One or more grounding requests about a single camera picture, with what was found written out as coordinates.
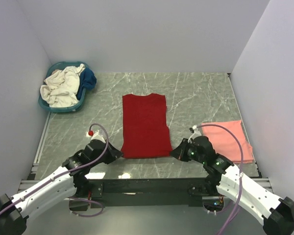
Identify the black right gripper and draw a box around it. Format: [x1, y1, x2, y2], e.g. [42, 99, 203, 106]
[170, 138, 206, 164]

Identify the red t shirt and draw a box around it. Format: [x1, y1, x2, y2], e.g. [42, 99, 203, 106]
[121, 93, 172, 159]

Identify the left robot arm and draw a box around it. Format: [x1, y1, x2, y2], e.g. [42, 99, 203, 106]
[0, 140, 123, 235]

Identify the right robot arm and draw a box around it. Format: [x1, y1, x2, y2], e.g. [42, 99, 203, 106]
[170, 136, 294, 235]

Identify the folded pink t shirt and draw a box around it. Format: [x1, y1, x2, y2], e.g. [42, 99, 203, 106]
[202, 120, 254, 164]

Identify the black base beam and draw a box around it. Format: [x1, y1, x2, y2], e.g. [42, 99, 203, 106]
[75, 178, 229, 212]

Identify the blue t shirt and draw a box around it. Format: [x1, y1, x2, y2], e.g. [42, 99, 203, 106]
[76, 68, 97, 100]

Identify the cream white t shirt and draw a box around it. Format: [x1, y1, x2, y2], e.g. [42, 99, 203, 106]
[40, 64, 86, 108]

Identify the teal laundry basket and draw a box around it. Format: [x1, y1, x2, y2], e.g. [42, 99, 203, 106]
[38, 61, 89, 113]

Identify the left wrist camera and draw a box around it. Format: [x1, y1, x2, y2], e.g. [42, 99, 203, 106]
[87, 129, 106, 143]

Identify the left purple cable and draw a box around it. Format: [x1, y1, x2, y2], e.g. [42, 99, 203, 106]
[0, 123, 110, 223]

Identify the aluminium rail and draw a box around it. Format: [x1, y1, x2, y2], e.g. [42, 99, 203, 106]
[17, 157, 273, 193]

